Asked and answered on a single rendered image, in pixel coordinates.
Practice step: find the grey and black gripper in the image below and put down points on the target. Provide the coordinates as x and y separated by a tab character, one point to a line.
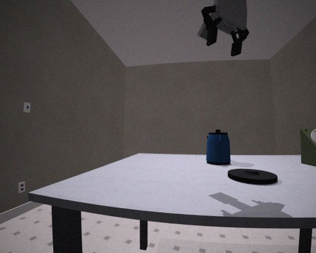
227	16

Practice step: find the black round disk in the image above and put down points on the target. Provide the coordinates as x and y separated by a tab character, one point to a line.
252	176

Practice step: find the blue electric kettle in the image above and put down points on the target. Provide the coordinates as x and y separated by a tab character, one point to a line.
218	148

